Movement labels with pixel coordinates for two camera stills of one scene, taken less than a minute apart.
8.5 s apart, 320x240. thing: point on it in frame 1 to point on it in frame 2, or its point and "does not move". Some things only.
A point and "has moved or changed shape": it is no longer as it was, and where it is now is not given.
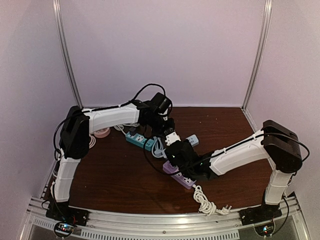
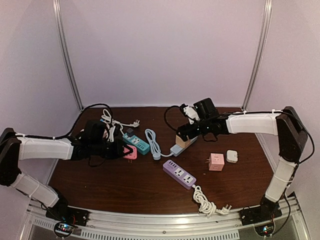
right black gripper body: (188, 174) to (204, 128)
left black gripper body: (159, 127) to (109, 152)
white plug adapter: (171, 138) has moved or changed shape
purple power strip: (178, 177) does not move
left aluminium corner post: (57, 6) does not move
